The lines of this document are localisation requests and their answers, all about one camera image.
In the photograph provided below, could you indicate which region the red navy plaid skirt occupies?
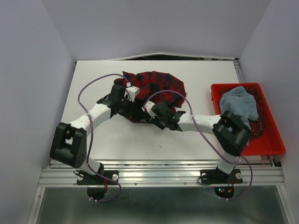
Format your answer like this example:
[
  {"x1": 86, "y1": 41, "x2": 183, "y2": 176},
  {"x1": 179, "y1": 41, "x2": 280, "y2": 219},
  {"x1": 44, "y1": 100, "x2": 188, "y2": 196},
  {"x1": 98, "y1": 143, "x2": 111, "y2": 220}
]
[{"x1": 120, "y1": 71, "x2": 186, "y2": 123}]

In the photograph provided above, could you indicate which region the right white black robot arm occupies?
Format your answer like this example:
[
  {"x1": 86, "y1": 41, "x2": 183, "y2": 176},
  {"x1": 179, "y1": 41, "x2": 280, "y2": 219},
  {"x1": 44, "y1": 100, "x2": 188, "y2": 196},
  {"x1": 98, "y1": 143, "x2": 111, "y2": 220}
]
[{"x1": 142, "y1": 101, "x2": 251, "y2": 182}]

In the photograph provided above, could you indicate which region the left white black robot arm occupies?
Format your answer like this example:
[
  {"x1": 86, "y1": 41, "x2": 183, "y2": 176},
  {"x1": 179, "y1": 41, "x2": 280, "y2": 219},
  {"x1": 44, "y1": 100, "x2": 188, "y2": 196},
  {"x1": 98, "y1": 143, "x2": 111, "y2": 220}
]
[{"x1": 50, "y1": 85, "x2": 140, "y2": 184}]

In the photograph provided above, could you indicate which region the light blue denim skirt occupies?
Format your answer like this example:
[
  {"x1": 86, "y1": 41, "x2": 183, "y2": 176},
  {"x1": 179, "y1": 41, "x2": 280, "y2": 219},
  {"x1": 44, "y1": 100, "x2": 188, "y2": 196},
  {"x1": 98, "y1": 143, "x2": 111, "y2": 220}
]
[{"x1": 219, "y1": 86, "x2": 259, "y2": 129}]

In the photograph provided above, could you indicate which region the dark red dotted skirt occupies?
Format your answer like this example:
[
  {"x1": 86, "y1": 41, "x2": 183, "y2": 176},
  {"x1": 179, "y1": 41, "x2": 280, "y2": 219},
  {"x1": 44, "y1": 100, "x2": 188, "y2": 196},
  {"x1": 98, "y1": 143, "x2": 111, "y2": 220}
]
[{"x1": 220, "y1": 86, "x2": 265, "y2": 140}]

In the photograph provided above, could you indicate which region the red plastic bin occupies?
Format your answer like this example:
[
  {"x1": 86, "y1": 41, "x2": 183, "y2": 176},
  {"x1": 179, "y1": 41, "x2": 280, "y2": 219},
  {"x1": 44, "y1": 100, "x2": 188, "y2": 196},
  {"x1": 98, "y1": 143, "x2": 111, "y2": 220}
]
[{"x1": 211, "y1": 83, "x2": 285, "y2": 156}]

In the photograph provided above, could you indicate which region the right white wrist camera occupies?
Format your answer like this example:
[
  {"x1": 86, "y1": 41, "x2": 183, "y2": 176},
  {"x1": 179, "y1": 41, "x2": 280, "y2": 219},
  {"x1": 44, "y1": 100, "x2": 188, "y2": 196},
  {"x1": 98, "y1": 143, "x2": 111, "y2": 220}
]
[{"x1": 144, "y1": 101, "x2": 155, "y2": 117}]

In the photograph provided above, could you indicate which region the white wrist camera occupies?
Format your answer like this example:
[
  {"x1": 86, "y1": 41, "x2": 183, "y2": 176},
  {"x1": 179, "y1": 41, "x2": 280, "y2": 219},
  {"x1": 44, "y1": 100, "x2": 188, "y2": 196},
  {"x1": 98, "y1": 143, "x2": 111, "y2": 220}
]
[
  {"x1": 126, "y1": 86, "x2": 140, "y2": 102},
  {"x1": 144, "y1": 101, "x2": 155, "y2": 117}
]

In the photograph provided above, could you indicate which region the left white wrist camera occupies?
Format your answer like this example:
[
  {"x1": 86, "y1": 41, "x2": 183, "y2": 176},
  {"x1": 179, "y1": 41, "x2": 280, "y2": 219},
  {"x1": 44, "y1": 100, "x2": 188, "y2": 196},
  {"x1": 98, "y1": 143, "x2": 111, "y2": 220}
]
[{"x1": 126, "y1": 86, "x2": 140, "y2": 102}]

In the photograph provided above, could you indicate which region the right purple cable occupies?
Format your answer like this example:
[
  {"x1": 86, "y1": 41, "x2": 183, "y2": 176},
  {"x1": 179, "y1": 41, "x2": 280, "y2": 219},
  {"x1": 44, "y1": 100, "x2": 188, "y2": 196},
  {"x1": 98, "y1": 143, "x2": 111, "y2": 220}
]
[{"x1": 142, "y1": 90, "x2": 253, "y2": 201}]

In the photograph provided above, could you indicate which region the purple cable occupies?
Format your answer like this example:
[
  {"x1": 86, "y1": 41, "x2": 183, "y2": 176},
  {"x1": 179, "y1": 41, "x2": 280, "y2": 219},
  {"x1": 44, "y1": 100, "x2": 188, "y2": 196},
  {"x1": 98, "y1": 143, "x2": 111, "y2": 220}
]
[
  {"x1": 78, "y1": 73, "x2": 131, "y2": 203},
  {"x1": 142, "y1": 90, "x2": 253, "y2": 201}
]

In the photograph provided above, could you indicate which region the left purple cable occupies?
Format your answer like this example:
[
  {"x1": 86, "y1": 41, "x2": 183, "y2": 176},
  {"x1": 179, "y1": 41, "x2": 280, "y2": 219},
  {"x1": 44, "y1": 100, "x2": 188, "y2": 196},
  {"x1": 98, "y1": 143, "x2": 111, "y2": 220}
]
[{"x1": 78, "y1": 73, "x2": 131, "y2": 203}]

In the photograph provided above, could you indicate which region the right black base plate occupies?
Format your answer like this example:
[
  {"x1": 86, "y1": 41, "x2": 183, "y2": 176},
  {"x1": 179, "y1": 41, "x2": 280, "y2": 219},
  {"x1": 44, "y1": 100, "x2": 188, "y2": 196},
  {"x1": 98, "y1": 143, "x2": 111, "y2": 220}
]
[{"x1": 198, "y1": 168, "x2": 243, "y2": 186}]

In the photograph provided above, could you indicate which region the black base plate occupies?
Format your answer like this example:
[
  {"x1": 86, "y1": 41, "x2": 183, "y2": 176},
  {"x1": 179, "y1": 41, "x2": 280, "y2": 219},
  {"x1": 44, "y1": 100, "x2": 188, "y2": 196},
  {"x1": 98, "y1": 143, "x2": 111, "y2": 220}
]
[
  {"x1": 198, "y1": 168, "x2": 243, "y2": 186},
  {"x1": 74, "y1": 170, "x2": 119, "y2": 185}
]

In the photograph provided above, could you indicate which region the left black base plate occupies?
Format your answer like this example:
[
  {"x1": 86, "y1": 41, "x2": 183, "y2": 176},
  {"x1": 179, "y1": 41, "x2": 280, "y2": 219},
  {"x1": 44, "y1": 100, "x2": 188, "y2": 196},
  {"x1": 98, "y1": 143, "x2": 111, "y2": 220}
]
[{"x1": 74, "y1": 170, "x2": 119, "y2": 185}]

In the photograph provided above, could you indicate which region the aluminium right side rail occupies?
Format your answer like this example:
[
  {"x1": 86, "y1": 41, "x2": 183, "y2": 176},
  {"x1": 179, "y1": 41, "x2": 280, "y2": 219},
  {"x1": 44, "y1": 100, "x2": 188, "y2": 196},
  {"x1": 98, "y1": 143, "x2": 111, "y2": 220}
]
[{"x1": 233, "y1": 58, "x2": 244, "y2": 83}]

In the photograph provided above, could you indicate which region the aluminium front rail frame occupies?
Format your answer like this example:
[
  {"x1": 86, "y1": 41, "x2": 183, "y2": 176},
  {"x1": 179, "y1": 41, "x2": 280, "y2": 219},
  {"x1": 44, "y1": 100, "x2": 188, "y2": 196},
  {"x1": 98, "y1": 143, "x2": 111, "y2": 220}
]
[{"x1": 28, "y1": 159, "x2": 295, "y2": 224}]

